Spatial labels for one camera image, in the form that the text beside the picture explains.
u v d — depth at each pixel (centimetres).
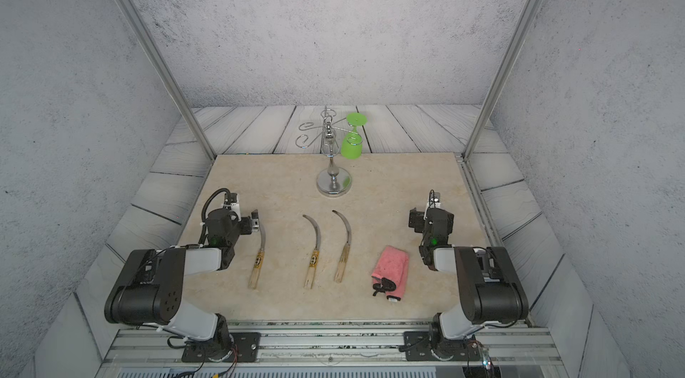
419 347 72
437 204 79
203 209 70
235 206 84
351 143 88
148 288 46
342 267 87
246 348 73
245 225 85
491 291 44
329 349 74
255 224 89
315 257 89
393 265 85
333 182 111
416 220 87
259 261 88
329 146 97
